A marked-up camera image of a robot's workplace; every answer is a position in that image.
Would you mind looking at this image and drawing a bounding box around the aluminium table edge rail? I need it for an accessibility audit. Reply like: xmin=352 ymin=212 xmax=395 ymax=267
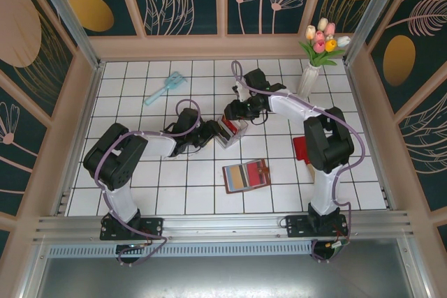
xmin=33 ymin=210 xmax=416 ymax=244

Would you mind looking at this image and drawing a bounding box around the red credit card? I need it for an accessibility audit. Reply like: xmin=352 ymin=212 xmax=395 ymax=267
xmin=245 ymin=162 xmax=267 ymax=186
xmin=221 ymin=119 xmax=239 ymax=135

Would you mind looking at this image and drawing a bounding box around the light blue toy fork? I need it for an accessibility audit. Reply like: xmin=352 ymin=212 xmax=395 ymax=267
xmin=144 ymin=71 xmax=188 ymax=107

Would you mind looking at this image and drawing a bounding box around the brown leather card holder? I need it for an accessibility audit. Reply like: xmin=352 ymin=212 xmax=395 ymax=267
xmin=222 ymin=158 xmax=272 ymax=195

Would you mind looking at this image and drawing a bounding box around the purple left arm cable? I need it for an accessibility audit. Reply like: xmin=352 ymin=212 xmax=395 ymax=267
xmin=94 ymin=98 xmax=203 ymax=267

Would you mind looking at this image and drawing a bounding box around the clear acrylic card box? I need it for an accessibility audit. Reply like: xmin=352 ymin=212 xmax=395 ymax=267
xmin=213 ymin=114 xmax=249 ymax=150

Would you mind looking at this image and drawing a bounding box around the black credit card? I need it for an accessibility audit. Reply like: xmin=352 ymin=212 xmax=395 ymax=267
xmin=239 ymin=165 xmax=251 ymax=188

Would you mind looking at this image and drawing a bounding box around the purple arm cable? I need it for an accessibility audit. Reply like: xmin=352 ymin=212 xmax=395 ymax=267
xmin=231 ymin=60 xmax=367 ymax=265
xmin=94 ymin=98 xmax=203 ymax=267

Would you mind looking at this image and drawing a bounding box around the red spatula wooden handle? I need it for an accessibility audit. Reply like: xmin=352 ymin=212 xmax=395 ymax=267
xmin=292 ymin=135 xmax=316 ymax=181

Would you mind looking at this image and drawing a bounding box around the tan credit card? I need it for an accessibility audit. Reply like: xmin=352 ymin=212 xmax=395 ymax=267
xmin=231 ymin=167 xmax=246 ymax=189

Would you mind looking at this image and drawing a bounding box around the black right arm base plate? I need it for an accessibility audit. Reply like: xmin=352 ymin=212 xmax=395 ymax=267
xmin=285 ymin=214 xmax=350 ymax=240

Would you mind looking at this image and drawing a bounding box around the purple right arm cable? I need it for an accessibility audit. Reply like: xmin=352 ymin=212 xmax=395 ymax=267
xmin=231 ymin=60 xmax=367 ymax=265

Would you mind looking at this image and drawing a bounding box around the artificial tulip bouquet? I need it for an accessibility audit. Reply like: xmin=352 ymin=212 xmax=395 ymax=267
xmin=298 ymin=17 xmax=351 ymax=68

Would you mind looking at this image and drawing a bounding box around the slotted grey cable duct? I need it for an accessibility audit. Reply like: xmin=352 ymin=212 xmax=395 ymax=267
xmin=45 ymin=240 xmax=316 ymax=259

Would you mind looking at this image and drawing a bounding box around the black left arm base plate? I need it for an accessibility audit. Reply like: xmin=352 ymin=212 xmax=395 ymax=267
xmin=99 ymin=216 xmax=165 ymax=241

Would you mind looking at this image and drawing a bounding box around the aluminium frame post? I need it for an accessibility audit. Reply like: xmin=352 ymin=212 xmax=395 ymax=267
xmin=27 ymin=0 xmax=106 ymax=70
xmin=343 ymin=0 xmax=409 ymax=66

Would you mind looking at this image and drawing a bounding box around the white ribbed vase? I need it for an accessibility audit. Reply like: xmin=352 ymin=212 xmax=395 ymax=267
xmin=297 ymin=64 xmax=322 ymax=98

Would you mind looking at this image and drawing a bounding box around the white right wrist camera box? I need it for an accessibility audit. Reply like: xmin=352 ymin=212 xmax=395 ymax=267
xmin=231 ymin=81 xmax=248 ymax=102

